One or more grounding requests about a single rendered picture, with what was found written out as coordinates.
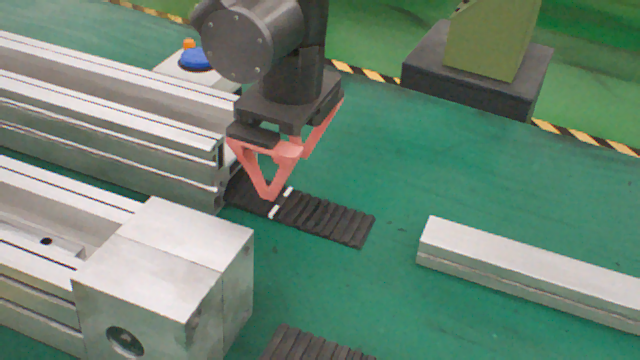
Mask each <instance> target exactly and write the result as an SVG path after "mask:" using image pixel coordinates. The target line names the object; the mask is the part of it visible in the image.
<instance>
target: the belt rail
mask: <svg viewBox="0 0 640 360"><path fill-rule="evenodd" d="M418 250H419V251H418V253H417V256H416V261H415V263H416V264H419V265H422V266H425V267H428V268H431V269H434V270H437V271H440V272H443V273H446V274H449V275H452V276H456V277H459V278H462V279H465V280H467V279H468V280H470V281H473V282H476V283H479V284H482V285H485V286H488V287H491V288H494V289H497V290H500V291H504V292H507V293H510V294H513V295H516V296H519V297H522V298H525V299H528V300H531V301H534V302H537V303H540V304H543V305H545V306H548V307H552V308H555V309H558V310H561V311H564V312H567V313H570V314H573V315H576V316H579V317H582V318H585V319H588V320H591V321H593V322H596V323H600V324H603V325H606V326H612V327H615V328H618V329H621V330H624V331H627V332H630V333H632V334H635V335H638V336H640V279H638V278H634V277H631V276H628V275H625V274H621V273H618V272H615V271H611V270H608V269H605V268H602V267H599V266H596V265H593V264H590V263H586V262H583V261H580V260H576V259H573V258H570V257H567V256H564V257H563V256H560V255H557V254H553V253H551V252H548V251H545V250H541V249H538V248H535V247H532V246H528V245H525V244H522V243H518V242H515V241H512V240H509V239H505V238H502V237H499V236H495V235H492V234H489V233H486V232H482V231H479V230H476V229H474V228H470V227H467V226H464V225H460V224H457V223H454V222H451V221H447V220H444V219H441V218H437V217H434V216H431V215H430V218H429V220H428V223H427V225H426V227H425V230H424V232H423V235H422V237H421V240H420V243H419V248H418Z"/></svg>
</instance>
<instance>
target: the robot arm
mask: <svg viewBox="0 0 640 360"><path fill-rule="evenodd" d="M328 7H329V0H203V1H202V2H201V3H200V4H199V5H198V4H197V5H196V6H195V9H194V10H193V11H192V12H191V14H190V22H191V24H192V26H193V27H194V28H196V29H195V30H196V31H197V32H198V33H199V35H200V43H201V48H202V51H203V53H204V56H205V58H206V59H207V61H208V63H209V64H210V65H211V67H212V68H213V69H214V70H215V71H216V72H217V73H218V74H219V75H220V76H222V77H223V78H225V79H227V80H229V81H231V82H233V83H237V84H251V83H254V82H256V81H257V82H256V83H255V84H254V85H253V86H251V87H250V88H249V89H248V90H247V91H246V92H245V93H244V94H243V95H242V96H240V97H239V98H238V99H237V100H236V101H235V102H234V103H233V117H234V118H235V119H234V120H233V121H232V122H231V123H230V124H229V125H228V126H227V127H226V143H227V144H228V146H229V147H230V148H231V150H232V151H233V152H234V154H235V155H236V156H237V158H238V159H239V161H240V162H241V163H242V165H243V166H244V167H245V169H246V170H247V172H248V173H249V175H250V177H251V179H252V181H253V183H254V185H255V187H256V189H257V191H258V193H259V195H260V196H261V197H262V198H264V199H267V200H270V201H275V200H276V198H277V197H278V195H279V193H280V192H281V190H282V188H283V186H284V185H285V183H286V181H287V179H288V178H289V176H290V174H291V172H292V171H293V169H294V167H295V166H296V162H297V160H298V159H299V157H301V158H304V159H306V158H307V157H308V156H309V154H310V152H311V151H312V149H313V148H314V146H315V144H316V143H317V141H318V140H319V138H320V136H321V135H322V133H323V131H324V130H325V128H326V127H327V125H328V124H329V122H330V121H331V119H332V117H333V116H334V114H335V113H336V111H337V110H338V108H339V106H340V105H341V104H342V103H343V101H344V92H345V91H344V90H343V89H342V88H340V85H341V75H340V74H338V73H334V72H330V71H326V70H323V64H324V52H325V41H326V29H327V18H328ZM263 121H268V122H271V123H275V124H278V125H279V132H280V133H279V132H276V131H272V130H269V129H265V128H262V127H259V125H260V124H261V123H262V122H263ZM304 124H307V125H310V126H314V128H313V129H312V131H311V133H310V135H309V136H308V138H307V140H306V141H305V143H302V142H301V140H300V135H301V128H302V127H303V125H304ZM281 133H284V134H287V135H289V139H290V142H288V141H284V140H281ZM253 151H256V152H259V153H262V154H266V155H269V156H272V158H273V162H276V163H278V164H279V165H280V167H279V169H278V171H277V174H276V176H275V178H274V180H273V182H272V184H271V186H268V185H267V184H266V182H265V179H264V177H263V174H262V172H261V169H260V167H259V164H258V162H257V160H256V157H255V155H254V152H253Z"/></svg>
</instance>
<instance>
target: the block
mask: <svg viewBox="0 0 640 360"><path fill-rule="evenodd" d="M253 266H254V230H252V229H249V228H246V227H243V226H240V225H237V224H235V223H232V222H229V221H226V220H223V219H220V218H217V217H214V216H211V215H208V214H205V213H202V212H199V211H196V210H193V209H190V208H187V207H184V206H181V205H178V204H175V203H172V202H169V201H166V200H163V199H161V198H158V197H155V196H152V197H151V198H150V199H149V200H148V201H147V202H146V203H145V204H144V205H143V206H142V207H141V208H140V209H139V210H138V211H137V212H136V213H135V214H134V215H133V216H132V217H131V218H130V219H129V220H128V221H127V222H126V223H125V224H124V225H123V226H122V227H121V228H120V229H118V230H117V231H116V232H115V235H112V236H111V237H110V238H109V239H108V240H107V241H106V242H105V243H104V244H103V245H102V246H101V247H100V248H99V250H98V251H97V252H95V253H94V254H93V255H92V256H91V257H90V258H89V259H88V260H87V261H86V262H85V263H84V264H83V265H82V266H81V267H79V268H78V269H77V270H76V271H75V272H74V273H73V274H72V275H71V276H70V278H69V280H70V284H71V288H72V292H73V297H74V301H75V305H76V310H77V314H78V318H79V323H80V327H81V331H82V335H83V339H84V343H85V348H86V352H87V356H88V360H223V358H224V356H225V355H226V353H227V352H228V350H229V349H230V347H231V346H232V344H233V342H234V341H235V339H236V338H237V336H238V335H239V333H240V332H241V330H242V329H243V327H244V325H245V324H246V322H247V321H248V319H249V318H250V316H251V315H252V313H253Z"/></svg>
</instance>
